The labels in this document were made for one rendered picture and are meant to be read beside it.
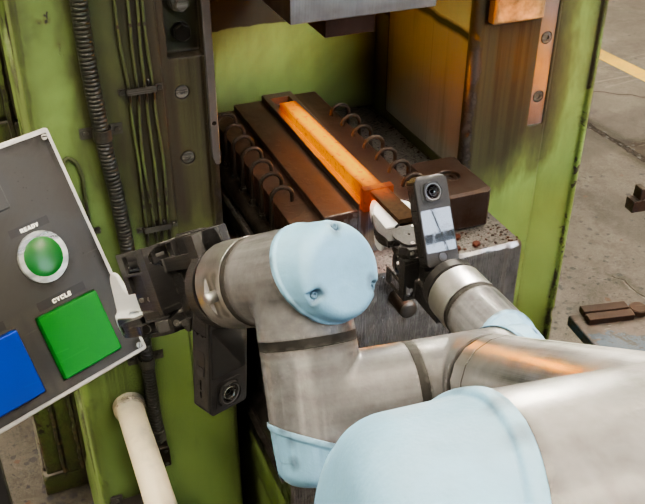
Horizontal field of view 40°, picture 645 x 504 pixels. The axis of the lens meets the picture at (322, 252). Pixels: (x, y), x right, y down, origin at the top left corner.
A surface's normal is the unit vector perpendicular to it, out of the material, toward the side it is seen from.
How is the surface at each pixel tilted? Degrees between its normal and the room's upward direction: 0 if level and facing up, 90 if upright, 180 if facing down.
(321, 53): 90
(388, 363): 10
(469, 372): 70
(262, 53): 90
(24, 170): 60
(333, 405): 54
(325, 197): 0
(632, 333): 0
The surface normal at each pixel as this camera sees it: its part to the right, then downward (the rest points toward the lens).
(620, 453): 0.04, -0.76
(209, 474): 0.38, 0.51
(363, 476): -0.87, -0.36
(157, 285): 0.62, -0.11
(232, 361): 0.72, 0.33
